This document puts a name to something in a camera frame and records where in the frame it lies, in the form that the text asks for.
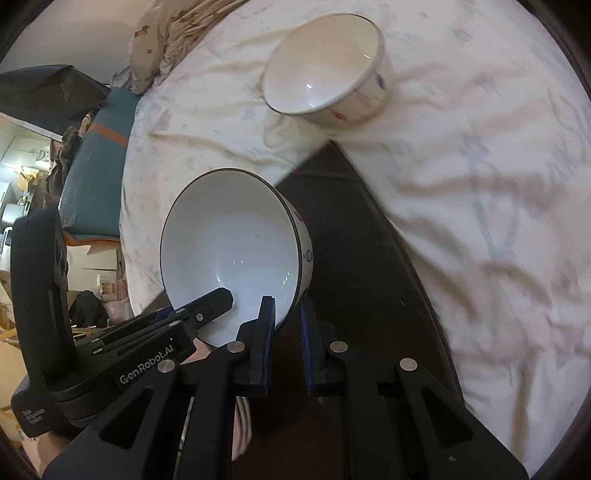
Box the white bowl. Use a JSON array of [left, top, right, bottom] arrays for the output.
[[262, 13, 392, 128], [159, 169, 314, 347]]

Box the black board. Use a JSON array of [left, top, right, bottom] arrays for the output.
[[230, 140, 468, 480]]

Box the lower pink strawberry plate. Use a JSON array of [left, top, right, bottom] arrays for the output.
[[231, 396, 252, 461]]

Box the teal mattress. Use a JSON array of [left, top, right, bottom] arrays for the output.
[[59, 88, 139, 246]]

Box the white floral bed sheet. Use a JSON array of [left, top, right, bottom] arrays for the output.
[[120, 1, 590, 477]]

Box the dark cloth cover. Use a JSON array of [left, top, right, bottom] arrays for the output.
[[1, 65, 110, 140]]

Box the beige floral blanket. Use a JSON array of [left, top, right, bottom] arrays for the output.
[[110, 0, 243, 95]]

